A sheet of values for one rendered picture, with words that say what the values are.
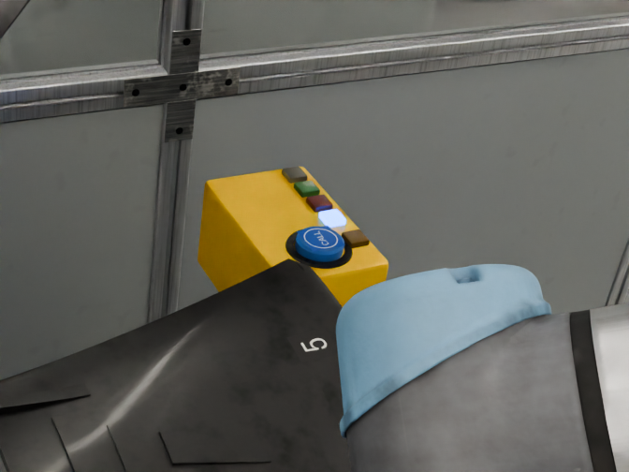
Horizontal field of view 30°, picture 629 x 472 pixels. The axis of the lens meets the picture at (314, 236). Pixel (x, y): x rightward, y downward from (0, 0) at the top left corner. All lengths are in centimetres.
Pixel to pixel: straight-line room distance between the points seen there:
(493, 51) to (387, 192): 24
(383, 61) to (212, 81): 24
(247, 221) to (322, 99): 52
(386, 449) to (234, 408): 27
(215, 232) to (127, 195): 42
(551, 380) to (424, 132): 125
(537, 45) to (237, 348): 105
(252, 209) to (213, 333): 33
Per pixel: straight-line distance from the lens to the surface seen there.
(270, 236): 97
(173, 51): 135
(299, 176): 105
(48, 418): 62
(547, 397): 37
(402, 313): 38
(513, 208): 180
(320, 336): 70
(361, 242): 97
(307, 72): 147
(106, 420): 63
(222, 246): 102
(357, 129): 154
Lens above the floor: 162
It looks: 34 degrees down
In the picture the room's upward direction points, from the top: 9 degrees clockwise
